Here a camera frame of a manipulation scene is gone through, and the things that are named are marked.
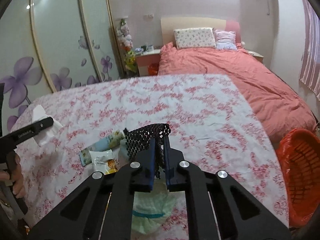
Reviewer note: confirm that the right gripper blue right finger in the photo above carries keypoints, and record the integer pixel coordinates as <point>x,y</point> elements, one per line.
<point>172,158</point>

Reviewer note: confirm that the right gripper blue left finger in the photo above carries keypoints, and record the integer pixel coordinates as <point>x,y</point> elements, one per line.
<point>148,163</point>

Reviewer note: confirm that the black white woven pouch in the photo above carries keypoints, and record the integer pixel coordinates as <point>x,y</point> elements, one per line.
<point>139,139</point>

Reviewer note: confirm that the white snack packet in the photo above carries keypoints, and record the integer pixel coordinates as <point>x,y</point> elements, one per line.
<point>104,161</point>

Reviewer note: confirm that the green white sock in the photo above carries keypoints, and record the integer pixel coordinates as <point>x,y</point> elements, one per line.
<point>151,210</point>

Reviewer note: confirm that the floral hand cream tube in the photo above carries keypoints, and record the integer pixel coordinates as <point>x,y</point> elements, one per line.
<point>106,143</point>

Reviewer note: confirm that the person's left hand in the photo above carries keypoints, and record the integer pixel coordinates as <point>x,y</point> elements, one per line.
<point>17,177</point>

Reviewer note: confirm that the floral pink white tablecloth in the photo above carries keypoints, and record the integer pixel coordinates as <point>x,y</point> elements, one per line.
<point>228,162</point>

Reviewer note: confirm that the orange bag under nightstand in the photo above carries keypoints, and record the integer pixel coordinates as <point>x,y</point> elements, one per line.
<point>153,69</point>

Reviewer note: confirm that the pink left nightstand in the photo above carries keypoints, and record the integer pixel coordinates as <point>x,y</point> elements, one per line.
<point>145,59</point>

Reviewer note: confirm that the white mug on nightstand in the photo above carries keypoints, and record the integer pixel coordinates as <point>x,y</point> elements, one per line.
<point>150,48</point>

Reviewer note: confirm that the sliding wardrobe with flower decals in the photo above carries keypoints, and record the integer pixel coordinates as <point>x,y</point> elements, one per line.
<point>53,45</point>

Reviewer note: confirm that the bed with coral duvet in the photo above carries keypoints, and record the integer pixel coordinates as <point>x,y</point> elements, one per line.
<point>278,107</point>

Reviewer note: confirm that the hanging plush toys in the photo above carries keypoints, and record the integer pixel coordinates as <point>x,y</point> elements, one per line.
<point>125,42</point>

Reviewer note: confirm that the floral white pillow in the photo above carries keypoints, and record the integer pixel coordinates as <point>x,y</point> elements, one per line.
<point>195,38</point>

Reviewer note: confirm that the orange plastic laundry basket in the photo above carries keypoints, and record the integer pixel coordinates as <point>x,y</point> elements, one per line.
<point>298,155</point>

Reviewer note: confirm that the pink striped pillow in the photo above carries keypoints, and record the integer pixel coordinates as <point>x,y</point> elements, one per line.
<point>225,40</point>

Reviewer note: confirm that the beige pink headboard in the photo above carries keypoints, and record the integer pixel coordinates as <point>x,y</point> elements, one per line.
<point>169,24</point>

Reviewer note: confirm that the right nightstand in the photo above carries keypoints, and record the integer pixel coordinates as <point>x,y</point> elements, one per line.
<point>256,55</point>

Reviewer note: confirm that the pink striped curtain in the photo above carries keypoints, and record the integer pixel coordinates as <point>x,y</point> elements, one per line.
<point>309,73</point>

